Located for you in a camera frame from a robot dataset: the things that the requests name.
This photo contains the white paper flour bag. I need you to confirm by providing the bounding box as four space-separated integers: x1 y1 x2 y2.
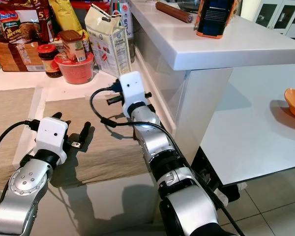
85 4 132 77

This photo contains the red plastic bowl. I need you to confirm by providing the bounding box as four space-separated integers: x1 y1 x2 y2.
57 52 95 85

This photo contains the brown lidded spread tub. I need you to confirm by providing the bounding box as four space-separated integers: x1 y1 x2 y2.
59 30 87 62

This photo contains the dark jar with red lid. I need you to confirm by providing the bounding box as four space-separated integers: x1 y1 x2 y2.
37 43 63 78

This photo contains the white labelled drink bottle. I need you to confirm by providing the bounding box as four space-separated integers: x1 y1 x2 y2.
111 0 136 40

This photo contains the brown sliced bread pack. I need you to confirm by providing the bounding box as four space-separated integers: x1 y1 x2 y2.
0 34 42 72

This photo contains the red plastic container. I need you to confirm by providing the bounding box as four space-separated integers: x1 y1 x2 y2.
69 0 114 10

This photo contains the yellow snack bag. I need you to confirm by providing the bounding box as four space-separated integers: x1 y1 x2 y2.
48 0 84 37

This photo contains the brown wooden rolling pin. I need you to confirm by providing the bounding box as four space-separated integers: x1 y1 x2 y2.
155 1 194 24

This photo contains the red instant noodle multipack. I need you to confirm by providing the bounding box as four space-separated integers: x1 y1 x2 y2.
0 0 52 42

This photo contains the black table base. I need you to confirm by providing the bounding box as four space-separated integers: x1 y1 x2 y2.
192 147 241 203

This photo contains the black and orange appliance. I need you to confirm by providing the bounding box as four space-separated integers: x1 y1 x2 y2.
196 0 239 39

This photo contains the white raised counter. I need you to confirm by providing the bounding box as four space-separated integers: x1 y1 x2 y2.
128 0 295 163

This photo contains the white glass door cabinet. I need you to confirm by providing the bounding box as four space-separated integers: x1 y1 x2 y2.
241 0 295 37

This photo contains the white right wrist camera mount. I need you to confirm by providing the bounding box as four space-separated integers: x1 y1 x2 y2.
119 71 149 118

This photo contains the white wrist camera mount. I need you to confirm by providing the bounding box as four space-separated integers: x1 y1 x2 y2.
119 71 149 118
37 117 69 165

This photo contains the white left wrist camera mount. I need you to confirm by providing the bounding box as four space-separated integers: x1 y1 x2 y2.
37 117 69 165

